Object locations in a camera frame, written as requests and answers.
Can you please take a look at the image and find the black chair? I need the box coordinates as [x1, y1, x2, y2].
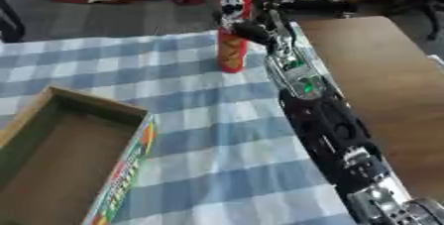
[0, 0, 28, 44]

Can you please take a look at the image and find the tan cardboard box, printed side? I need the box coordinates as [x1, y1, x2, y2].
[0, 85, 160, 225]

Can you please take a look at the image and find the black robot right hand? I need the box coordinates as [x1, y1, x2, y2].
[209, 2, 286, 48]

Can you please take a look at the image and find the red cylindrical snack can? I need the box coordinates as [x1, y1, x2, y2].
[213, 0, 261, 74]

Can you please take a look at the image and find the black tripod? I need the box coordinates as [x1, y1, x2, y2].
[387, 0, 444, 43]

